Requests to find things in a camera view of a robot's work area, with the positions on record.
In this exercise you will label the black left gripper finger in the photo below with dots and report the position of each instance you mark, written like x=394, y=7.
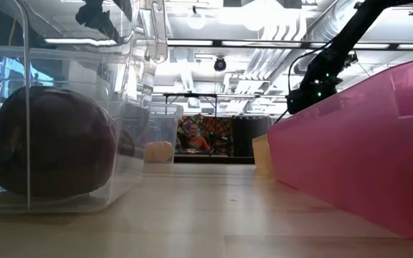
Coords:
x=99, y=18
x=127, y=9

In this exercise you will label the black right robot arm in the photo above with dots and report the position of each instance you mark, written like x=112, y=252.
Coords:
x=350, y=28

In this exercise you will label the black cabinet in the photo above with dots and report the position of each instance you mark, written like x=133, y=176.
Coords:
x=249, y=136

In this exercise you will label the black ceiling fixture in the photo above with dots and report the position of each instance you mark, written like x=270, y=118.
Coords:
x=353, y=59

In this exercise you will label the black overhead camera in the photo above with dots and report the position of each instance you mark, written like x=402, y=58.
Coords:
x=220, y=64

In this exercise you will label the large clear plastic bin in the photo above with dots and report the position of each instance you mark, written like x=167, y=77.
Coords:
x=135, y=71

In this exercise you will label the black metal rack frame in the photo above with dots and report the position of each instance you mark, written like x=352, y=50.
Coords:
x=192, y=95

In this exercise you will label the pink translucent plastic bin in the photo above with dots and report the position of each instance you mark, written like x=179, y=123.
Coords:
x=353, y=150

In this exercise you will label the small clear plastic bin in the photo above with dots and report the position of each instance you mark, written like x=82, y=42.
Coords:
x=163, y=122

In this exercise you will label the dark red apple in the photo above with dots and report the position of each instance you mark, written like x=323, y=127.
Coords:
x=56, y=143

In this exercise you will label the colourful wall mural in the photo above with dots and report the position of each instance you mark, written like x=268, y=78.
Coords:
x=222, y=129

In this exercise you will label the orange toy fruit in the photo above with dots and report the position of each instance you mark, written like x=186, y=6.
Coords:
x=159, y=152

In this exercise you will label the silver ventilation duct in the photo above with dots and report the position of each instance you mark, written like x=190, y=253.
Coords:
x=321, y=32

